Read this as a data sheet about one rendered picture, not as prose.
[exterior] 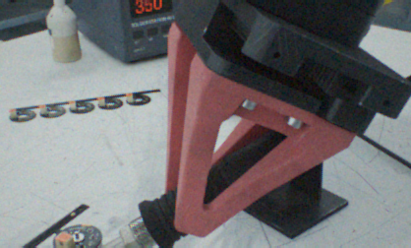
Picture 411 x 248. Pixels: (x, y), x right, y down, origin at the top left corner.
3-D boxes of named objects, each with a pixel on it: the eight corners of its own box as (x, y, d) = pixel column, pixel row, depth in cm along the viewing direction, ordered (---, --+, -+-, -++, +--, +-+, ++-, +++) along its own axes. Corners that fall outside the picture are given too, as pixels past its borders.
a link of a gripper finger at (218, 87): (121, 243, 23) (236, 17, 21) (104, 155, 30) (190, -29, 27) (271, 284, 26) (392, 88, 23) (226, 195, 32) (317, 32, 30)
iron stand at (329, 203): (264, 264, 45) (331, 202, 38) (198, 167, 48) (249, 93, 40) (319, 229, 49) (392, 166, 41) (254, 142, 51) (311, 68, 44)
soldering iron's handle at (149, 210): (168, 264, 27) (427, 117, 27) (140, 225, 26) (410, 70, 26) (158, 231, 29) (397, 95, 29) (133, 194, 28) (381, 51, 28)
